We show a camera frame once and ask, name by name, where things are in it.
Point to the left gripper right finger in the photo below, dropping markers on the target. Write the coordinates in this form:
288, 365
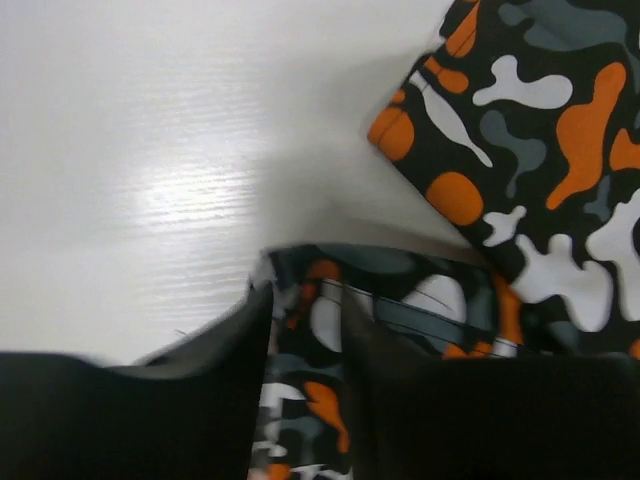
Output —
411, 416

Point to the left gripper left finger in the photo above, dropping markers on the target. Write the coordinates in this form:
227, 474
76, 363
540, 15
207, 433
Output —
188, 413

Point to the orange camouflage shorts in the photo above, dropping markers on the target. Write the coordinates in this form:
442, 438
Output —
520, 126

